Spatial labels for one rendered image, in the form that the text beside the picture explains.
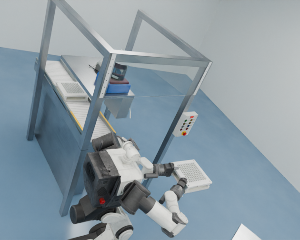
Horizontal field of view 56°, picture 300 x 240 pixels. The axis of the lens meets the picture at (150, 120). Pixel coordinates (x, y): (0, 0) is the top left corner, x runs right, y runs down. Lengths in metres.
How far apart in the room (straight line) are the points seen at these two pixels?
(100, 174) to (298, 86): 4.08
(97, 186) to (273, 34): 4.58
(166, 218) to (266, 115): 4.06
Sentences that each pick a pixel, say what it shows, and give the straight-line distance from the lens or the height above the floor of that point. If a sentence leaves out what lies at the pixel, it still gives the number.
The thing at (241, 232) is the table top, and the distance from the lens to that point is 2.31.
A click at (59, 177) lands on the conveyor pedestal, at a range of 3.09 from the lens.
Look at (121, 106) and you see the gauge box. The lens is 2.26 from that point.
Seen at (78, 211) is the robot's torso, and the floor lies 0.91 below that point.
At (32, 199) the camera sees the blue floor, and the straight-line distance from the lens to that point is 3.02.
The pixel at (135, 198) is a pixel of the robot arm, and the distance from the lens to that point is 1.52.
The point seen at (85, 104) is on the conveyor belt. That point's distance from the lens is 2.78.
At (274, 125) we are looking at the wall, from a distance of 5.29.
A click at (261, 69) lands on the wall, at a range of 5.56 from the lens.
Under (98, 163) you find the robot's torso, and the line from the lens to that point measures 1.60.
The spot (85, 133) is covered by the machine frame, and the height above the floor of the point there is 1.02.
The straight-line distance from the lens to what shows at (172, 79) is 2.32.
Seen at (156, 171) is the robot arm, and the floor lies 1.09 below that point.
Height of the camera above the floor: 2.36
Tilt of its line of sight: 31 degrees down
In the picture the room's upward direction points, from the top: 24 degrees clockwise
